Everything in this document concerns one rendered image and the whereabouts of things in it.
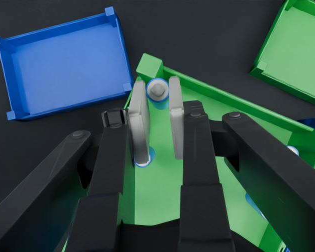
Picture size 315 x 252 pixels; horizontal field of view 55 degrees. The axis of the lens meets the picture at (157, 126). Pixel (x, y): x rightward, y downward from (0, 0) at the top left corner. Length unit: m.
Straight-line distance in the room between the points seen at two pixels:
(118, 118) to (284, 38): 0.71
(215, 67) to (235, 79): 0.06
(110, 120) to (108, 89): 0.63
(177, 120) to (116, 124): 0.03
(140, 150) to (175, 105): 0.03
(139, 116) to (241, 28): 0.68
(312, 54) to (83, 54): 0.57
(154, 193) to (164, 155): 0.05
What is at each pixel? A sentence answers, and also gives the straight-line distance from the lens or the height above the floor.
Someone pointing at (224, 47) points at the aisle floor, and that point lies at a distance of 0.80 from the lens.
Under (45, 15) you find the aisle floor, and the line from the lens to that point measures 0.89.
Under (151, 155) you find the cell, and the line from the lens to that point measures 0.30.
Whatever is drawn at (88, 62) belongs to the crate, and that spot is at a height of 0.00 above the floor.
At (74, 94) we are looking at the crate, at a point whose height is 0.00.
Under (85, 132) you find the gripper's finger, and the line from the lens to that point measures 0.16.
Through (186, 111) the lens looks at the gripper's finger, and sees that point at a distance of 0.17.
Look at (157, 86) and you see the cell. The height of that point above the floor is 0.55.
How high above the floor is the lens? 0.76
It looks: 86 degrees down
